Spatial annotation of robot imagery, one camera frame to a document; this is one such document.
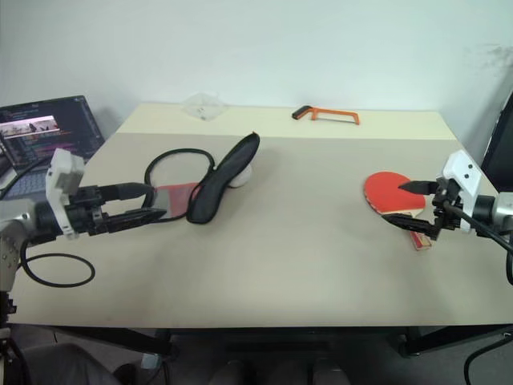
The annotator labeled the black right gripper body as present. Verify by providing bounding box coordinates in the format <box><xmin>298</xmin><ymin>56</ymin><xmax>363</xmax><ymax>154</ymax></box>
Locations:
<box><xmin>430</xmin><ymin>177</ymin><xmax>463</xmax><ymax>242</ymax></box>

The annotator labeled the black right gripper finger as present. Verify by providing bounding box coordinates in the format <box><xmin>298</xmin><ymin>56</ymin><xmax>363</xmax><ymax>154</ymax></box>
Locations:
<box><xmin>397</xmin><ymin>180</ymin><xmax>438</xmax><ymax>197</ymax></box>
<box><xmin>382</xmin><ymin>213</ymin><xmax>438</xmax><ymax>241</ymax></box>

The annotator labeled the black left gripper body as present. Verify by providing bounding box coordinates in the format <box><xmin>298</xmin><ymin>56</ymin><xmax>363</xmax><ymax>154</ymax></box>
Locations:
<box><xmin>65</xmin><ymin>183</ymin><xmax>122</xmax><ymax>238</ymax></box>

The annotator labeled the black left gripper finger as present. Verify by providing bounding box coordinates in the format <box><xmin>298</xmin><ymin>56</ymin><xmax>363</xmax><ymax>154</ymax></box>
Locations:
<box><xmin>106</xmin><ymin>208</ymin><xmax>170</xmax><ymax>235</ymax></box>
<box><xmin>115</xmin><ymin>182</ymin><xmax>156</xmax><ymax>201</ymax></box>

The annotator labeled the red table tennis paddle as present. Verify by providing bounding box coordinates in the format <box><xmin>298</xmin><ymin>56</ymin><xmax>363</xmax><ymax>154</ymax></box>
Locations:
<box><xmin>363</xmin><ymin>171</ymin><xmax>434</xmax><ymax>253</ymax></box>

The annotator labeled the red black mesh bag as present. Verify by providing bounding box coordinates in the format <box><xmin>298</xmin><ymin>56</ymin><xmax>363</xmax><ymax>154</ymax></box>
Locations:
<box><xmin>143</xmin><ymin>131</ymin><xmax>261</xmax><ymax>225</ymax></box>

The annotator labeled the open grey laptop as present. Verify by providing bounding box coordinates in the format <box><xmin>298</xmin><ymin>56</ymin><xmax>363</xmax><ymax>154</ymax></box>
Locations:
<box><xmin>0</xmin><ymin>95</ymin><xmax>107</xmax><ymax>201</ymax></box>

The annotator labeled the white round object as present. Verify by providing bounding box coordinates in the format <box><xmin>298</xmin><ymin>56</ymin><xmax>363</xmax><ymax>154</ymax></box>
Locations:
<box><xmin>228</xmin><ymin>163</ymin><xmax>253</xmax><ymax>189</ymax></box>

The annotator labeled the clear plastic container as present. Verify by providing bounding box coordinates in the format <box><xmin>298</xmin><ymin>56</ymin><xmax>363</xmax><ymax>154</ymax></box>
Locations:
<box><xmin>180</xmin><ymin>91</ymin><xmax>230</xmax><ymax>122</ymax></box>

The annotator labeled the orange hacksaw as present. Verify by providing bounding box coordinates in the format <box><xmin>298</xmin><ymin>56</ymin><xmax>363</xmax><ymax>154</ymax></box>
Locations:
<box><xmin>290</xmin><ymin>104</ymin><xmax>362</xmax><ymax>127</ymax></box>

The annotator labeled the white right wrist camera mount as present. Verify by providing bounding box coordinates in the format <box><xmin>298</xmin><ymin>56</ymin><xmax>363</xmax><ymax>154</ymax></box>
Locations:
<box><xmin>436</xmin><ymin>149</ymin><xmax>483</xmax><ymax>234</ymax></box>

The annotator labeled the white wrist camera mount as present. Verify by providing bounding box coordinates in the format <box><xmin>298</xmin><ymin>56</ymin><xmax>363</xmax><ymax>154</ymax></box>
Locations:
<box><xmin>436</xmin><ymin>149</ymin><xmax>483</xmax><ymax>234</ymax></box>
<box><xmin>45</xmin><ymin>148</ymin><xmax>87</xmax><ymax>241</ymax></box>

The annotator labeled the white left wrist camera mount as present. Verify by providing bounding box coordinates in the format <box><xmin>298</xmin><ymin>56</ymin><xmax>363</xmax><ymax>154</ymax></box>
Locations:
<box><xmin>45</xmin><ymin>148</ymin><xmax>87</xmax><ymax>241</ymax></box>

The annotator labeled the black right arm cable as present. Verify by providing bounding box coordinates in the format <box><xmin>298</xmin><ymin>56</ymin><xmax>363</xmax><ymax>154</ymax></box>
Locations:
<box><xmin>440</xmin><ymin>200</ymin><xmax>513</xmax><ymax>286</ymax></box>

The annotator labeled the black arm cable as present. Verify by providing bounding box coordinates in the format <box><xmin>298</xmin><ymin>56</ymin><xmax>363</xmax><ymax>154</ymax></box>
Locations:
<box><xmin>0</xmin><ymin>154</ymin><xmax>96</xmax><ymax>290</ymax></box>
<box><xmin>440</xmin><ymin>200</ymin><xmax>513</xmax><ymax>286</ymax></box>

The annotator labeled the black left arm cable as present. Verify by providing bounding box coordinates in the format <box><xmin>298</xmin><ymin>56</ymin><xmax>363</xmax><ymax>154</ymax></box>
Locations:
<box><xmin>0</xmin><ymin>154</ymin><xmax>96</xmax><ymax>290</ymax></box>

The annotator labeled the black table frame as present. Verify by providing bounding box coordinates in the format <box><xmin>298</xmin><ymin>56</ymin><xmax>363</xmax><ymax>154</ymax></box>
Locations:
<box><xmin>47</xmin><ymin>323</ymin><xmax>513</xmax><ymax>359</ymax></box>

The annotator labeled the black floor cable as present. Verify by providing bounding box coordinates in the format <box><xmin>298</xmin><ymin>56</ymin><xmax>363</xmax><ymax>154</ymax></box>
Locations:
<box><xmin>463</xmin><ymin>320</ymin><xmax>513</xmax><ymax>385</ymax></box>

